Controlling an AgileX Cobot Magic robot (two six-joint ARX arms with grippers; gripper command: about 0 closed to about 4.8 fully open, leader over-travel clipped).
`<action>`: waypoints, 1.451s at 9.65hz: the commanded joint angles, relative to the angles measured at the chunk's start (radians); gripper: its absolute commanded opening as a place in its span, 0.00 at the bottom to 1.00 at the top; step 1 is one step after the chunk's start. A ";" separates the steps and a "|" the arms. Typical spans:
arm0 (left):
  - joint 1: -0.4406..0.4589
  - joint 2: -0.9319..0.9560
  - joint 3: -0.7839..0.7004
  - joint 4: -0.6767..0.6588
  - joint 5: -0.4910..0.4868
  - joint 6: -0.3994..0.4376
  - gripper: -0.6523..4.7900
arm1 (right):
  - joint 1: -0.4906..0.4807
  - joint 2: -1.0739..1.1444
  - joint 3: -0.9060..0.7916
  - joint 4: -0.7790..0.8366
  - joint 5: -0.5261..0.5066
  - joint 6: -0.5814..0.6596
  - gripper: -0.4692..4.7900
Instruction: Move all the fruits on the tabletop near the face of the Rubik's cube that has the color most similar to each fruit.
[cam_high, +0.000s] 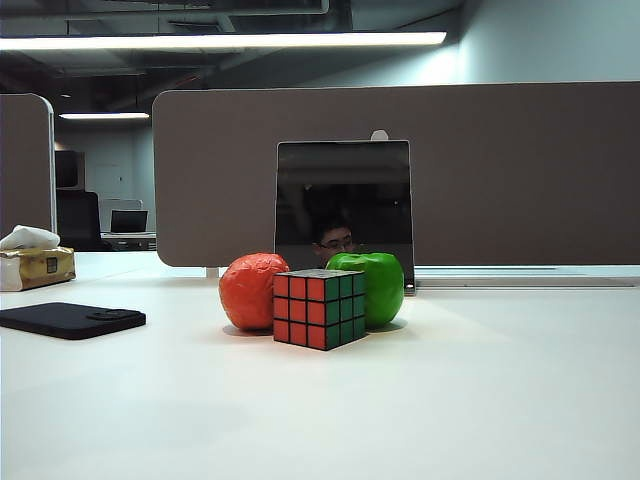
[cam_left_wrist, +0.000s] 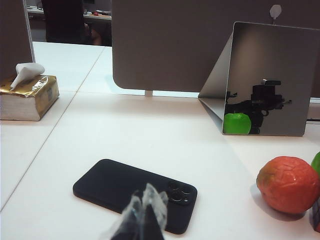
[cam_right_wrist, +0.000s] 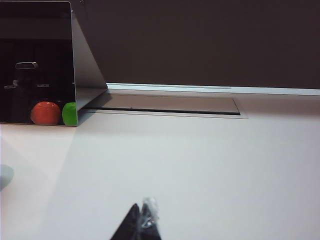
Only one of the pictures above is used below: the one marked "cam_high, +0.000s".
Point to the green apple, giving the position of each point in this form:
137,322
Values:
382,290

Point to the orange round fruit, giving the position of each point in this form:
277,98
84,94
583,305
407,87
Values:
245,295

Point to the Rubik's cube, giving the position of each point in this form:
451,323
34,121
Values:
305,310

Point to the standing silver mirror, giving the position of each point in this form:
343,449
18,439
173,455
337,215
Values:
345,190

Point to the white round hook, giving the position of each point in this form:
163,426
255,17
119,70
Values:
380,135

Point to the background white desk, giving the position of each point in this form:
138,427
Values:
130,240

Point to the wide brown desk divider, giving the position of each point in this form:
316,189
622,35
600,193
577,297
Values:
500,175

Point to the background laptop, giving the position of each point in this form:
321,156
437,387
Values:
129,222

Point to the long ceiling light strip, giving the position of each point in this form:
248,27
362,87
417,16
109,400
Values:
225,41

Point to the black office chair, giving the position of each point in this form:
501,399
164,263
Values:
77,220

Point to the short ceiling light strip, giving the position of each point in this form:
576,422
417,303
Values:
105,115

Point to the black smartphone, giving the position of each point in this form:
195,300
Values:
70,320

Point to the gold tissue pack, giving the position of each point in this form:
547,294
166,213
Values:
40,267

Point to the brown divider with white edge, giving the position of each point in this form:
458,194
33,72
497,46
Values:
22,165

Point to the grey metal desk rail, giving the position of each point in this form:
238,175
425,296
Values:
525,283

